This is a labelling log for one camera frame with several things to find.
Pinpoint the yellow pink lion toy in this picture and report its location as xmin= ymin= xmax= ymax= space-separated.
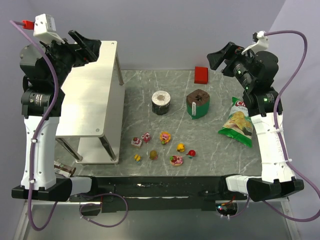
xmin=159 ymin=131 xmax=171 ymax=145

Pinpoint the pink red mushroom toy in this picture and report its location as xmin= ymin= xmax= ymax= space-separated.
xmin=141 ymin=132 xmax=151 ymax=143

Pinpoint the strawberry cake toy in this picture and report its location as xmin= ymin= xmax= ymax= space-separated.
xmin=131 ymin=137 xmax=142 ymax=148

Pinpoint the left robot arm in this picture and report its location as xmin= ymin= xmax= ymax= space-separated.
xmin=11 ymin=30 xmax=102 ymax=202

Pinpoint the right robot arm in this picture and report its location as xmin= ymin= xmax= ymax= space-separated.
xmin=207 ymin=42 xmax=304 ymax=202

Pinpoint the white two-tier shelf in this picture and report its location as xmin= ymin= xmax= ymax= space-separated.
xmin=56 ymin=40 xmax=125 ymax=165

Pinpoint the red block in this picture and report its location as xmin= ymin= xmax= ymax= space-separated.
xmin=194 ymin=66 xmax=209 ymax=85

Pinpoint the brown and green cup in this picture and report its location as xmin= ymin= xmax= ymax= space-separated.
xmin=186 ymin=89 xmax=210 ymax=120

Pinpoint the green chips bag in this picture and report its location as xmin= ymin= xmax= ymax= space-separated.
xmin=218 ymin=97 xmax=254 ymax=148

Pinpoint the black and white tape roll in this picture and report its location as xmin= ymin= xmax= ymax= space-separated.
xmin=151 ymin=90 xmax=171 ymax=116

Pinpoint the yellow duck toy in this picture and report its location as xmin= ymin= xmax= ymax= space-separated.
xmin=176 ymin=143 xmax=186 ymax=153

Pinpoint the pink donut toy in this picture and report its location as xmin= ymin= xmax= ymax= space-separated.
xmin=170 ymin=155 xmax=184 ymax=167

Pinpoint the brown snack bar wrapper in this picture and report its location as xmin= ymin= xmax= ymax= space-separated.
xmin=54 ymin=161 xmax=76 ymax=178

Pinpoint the olive round toy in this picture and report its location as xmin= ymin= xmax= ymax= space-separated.
xmin=149 ymin=150 xmax=158 ymax=160

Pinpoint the yellow bee toy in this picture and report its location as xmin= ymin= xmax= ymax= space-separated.
xmin=134 ymin=154 xmax=141 ymax=163

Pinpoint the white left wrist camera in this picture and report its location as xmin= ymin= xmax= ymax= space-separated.
xmin=33 ymin=13 xmax=65 ymax=45

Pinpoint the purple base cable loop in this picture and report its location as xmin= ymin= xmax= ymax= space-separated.
xmin=79 ymin=192 xmax=129 ymax=228

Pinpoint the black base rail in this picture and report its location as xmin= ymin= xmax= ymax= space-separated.
xmin=69 ymin=176 xmax=247 ymax=213

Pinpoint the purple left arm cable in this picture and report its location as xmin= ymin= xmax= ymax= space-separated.
xmin=9 ymin=19 xmax=60 ymax=232

